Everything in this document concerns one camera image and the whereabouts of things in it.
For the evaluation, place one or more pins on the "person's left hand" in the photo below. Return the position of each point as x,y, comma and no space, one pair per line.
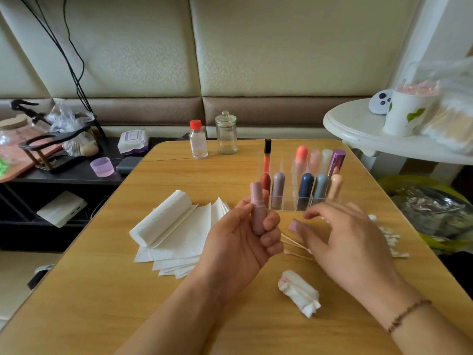
236,255

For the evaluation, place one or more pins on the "person's right hand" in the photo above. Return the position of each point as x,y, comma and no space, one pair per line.
355,255

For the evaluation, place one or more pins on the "pile of cotton swabs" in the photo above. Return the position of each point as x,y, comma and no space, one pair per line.
392,236

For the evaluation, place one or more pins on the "red lipstick dusty pink tube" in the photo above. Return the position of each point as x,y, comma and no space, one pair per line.
258,207

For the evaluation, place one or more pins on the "stack of white tissues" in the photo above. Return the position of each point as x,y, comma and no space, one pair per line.
181,240

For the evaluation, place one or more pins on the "white tissue sheet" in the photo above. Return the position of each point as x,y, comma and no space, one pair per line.
299,293

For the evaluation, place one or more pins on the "red lipstick mauve tube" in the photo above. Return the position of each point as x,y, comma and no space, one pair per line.
278,190

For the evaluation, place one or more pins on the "clear acrylic lipstick organizer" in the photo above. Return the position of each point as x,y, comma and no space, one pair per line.
314,181

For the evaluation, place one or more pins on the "person's left forearm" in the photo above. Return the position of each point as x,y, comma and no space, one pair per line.
166,329

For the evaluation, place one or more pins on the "person's right forearm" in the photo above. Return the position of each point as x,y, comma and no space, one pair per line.
429,329

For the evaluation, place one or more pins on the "yellow-green bin with bag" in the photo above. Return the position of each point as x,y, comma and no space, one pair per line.
432,214

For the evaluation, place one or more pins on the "glass jar with lid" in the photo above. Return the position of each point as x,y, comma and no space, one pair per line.
226,136

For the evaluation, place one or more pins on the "clear bottle red cap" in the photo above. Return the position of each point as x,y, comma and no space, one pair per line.
198,142

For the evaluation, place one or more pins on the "white round side table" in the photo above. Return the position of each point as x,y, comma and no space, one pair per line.
355,128

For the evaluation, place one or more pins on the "white mug green leaf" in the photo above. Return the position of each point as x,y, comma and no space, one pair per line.
406,114

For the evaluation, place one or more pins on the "wet wipes pack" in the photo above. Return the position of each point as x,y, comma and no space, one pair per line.
133,142

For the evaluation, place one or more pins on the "white panda figure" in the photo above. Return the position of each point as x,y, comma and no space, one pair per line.
380,102

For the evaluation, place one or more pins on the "small purple plastic cup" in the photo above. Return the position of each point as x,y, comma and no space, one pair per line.
102,167

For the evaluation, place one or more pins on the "white power bank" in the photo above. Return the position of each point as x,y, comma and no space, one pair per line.
61,209

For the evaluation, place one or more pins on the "black low shelf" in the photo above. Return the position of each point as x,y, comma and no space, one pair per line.
70,181

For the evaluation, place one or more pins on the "beige padded backrest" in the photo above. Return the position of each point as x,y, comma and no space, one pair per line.
303,44

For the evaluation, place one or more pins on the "crumpled clear plastic bag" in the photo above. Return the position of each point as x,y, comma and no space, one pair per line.
68,114

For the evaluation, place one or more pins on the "pink tray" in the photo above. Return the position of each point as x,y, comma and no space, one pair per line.
22,157

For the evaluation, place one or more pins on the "green plastic wrapper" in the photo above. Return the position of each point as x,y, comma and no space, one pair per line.
3,166

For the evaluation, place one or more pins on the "jar with wooden lid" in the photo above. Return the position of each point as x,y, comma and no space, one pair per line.
13,123

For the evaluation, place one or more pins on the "black clip tool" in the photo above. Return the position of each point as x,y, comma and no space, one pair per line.
23,107

